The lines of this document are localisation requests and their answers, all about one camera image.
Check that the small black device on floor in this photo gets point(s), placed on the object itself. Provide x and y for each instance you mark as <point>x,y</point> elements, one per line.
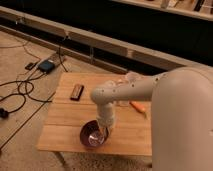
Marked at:
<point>30,66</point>

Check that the white bottle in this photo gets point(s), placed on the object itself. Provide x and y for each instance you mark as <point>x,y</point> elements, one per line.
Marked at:
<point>122,103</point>

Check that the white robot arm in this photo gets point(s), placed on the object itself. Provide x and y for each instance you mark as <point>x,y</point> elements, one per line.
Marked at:
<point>181,115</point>

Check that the wooden table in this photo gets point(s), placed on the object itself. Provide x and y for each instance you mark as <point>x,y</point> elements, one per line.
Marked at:
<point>66,117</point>

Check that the black plug on floor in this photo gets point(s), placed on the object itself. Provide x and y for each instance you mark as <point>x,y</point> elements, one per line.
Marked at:
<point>3,113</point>

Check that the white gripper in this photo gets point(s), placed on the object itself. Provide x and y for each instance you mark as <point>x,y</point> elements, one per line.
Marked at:
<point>106,118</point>

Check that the orange carrot toy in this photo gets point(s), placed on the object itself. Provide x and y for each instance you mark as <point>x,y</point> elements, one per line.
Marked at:
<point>139,107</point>

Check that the black power adapter box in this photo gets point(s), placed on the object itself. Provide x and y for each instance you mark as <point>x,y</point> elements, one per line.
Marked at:
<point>46,66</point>

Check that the dark brown rectangular box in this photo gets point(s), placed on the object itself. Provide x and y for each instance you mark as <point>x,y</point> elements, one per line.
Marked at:
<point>77,92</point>

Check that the purple ceramic bowl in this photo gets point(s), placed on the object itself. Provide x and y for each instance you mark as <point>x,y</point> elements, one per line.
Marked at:
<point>91,135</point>

